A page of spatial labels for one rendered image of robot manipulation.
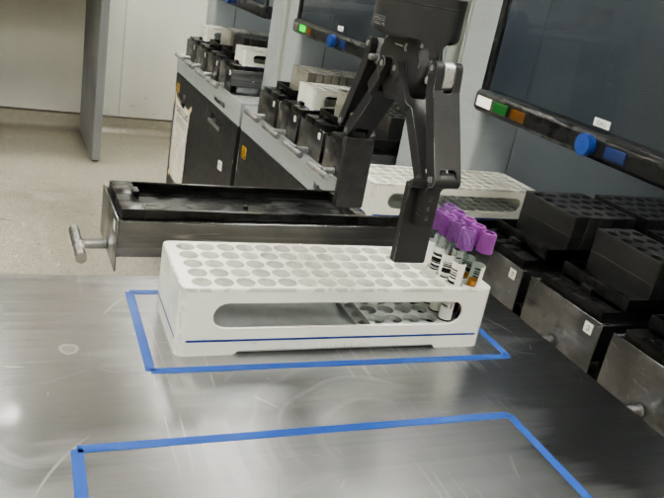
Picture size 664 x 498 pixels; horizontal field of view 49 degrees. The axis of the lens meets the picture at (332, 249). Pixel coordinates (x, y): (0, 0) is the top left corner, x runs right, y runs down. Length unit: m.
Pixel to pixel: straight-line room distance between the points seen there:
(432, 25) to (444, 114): 0.07
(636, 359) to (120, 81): 3.96
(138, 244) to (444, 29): 0.50
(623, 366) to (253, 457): 0.51
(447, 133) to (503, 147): 0.73
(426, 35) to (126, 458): 0.38
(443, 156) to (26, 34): 4.00
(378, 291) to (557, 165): 0.79
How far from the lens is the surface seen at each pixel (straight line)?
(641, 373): 0.89
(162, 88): 4.61
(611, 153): 1.00
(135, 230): 0.94
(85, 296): 0.71
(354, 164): 0.72
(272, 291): 0.61
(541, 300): 0.99
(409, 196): 0.60
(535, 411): 0.66
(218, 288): 0.60
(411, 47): 0.63
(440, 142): 0.58
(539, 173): 1.37
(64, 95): 4.55
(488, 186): 1.17
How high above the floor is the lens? 1.14
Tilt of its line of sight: 21 degrees down
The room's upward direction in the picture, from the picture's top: 11 degrees clockwise
